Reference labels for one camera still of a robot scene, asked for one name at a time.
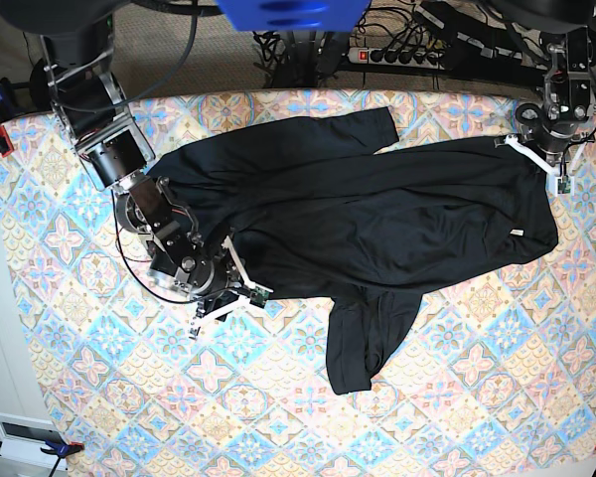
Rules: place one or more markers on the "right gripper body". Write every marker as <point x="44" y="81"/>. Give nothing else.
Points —
<point x="221" y="272"/>

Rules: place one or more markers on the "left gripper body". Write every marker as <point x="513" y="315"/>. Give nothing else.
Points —
<point x="556" y="150"/>

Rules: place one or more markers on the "black t-shirt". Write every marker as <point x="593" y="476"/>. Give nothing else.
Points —
<point x="330" y="207"/>

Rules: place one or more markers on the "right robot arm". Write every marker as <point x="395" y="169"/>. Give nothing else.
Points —
<point x="77" y="42"/>

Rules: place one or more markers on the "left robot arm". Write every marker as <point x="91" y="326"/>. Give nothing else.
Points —
<point x="555" y="34"/>

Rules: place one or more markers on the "white power strip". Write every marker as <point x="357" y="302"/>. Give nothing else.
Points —
<point x="418" y="58"/>

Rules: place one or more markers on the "lower left table clamp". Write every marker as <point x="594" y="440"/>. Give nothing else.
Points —
<point x="54" y="449"/>

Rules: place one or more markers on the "patterned tablecloth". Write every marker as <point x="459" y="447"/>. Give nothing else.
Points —
<point x="496" y="376"/>

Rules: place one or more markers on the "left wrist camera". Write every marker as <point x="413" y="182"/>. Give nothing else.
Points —
<point x="564" y="185"/>

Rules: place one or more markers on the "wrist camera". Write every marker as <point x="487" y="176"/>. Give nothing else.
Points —
<point x="564" y="185"/>
<point x="258" y="296"/>

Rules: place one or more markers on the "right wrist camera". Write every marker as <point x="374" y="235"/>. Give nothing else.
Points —
<point x="258" y="296"/>

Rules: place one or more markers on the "white wall outlet box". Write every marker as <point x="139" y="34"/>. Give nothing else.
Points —
<point x="22" y="439"/>

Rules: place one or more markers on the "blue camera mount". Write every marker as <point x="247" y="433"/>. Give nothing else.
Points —
<point x="294" y="15"/>

